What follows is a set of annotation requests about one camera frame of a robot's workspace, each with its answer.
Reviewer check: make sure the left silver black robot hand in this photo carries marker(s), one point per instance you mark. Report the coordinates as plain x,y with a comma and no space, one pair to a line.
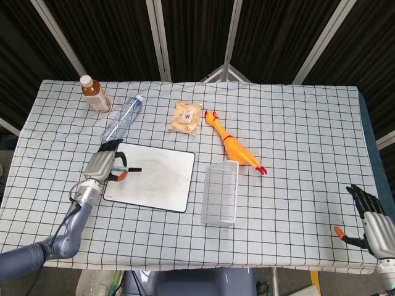
98,163

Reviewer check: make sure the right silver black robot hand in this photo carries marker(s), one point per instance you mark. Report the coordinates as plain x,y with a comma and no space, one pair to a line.
378,237

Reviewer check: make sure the green whiteboard marker black cap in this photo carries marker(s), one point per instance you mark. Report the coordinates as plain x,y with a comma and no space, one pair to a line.
129,169

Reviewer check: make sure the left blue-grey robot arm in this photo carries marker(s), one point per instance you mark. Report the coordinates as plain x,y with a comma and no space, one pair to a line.
64,234

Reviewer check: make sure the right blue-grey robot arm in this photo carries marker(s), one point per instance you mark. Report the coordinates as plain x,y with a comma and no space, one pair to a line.
387,277

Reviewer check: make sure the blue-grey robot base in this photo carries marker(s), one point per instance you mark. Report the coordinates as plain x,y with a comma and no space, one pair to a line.
191,282

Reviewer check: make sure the white dry-erase board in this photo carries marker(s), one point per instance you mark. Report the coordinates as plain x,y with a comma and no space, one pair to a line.
160,179

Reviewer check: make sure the clear plastic water bottle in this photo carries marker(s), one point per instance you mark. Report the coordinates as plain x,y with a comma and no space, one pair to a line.
123,120

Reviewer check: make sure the amber tea bottle white cap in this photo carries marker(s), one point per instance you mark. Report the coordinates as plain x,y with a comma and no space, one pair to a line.
95,95

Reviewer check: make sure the white paper sheet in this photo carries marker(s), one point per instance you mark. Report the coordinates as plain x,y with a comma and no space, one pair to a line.
307,290

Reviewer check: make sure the clear bag of beige snacks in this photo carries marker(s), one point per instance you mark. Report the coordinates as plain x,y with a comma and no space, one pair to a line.
185,118

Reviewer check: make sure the blue table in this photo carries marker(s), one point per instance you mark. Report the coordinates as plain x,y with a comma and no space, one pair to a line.
368,129

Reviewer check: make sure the metal table leg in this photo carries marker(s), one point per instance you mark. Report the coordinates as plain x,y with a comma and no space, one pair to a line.
275,282

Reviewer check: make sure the white black-grid tablecloth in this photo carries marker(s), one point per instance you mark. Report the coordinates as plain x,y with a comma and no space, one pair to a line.
293,154

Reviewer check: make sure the clear plastic bag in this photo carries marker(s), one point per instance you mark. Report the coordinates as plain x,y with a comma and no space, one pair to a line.
95,283

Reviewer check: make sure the dark pleated folding screen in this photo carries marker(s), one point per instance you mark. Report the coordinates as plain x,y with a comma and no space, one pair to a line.
117,37

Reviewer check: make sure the yellow rubber chicken toy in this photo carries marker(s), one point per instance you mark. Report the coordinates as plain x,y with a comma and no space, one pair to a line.
233,145

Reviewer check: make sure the white triangular screen foot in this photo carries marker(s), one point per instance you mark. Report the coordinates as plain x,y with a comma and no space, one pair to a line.
225,74

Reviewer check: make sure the white screen frame post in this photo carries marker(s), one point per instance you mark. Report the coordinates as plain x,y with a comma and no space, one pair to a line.
159,40
324,40
58,37
231,34

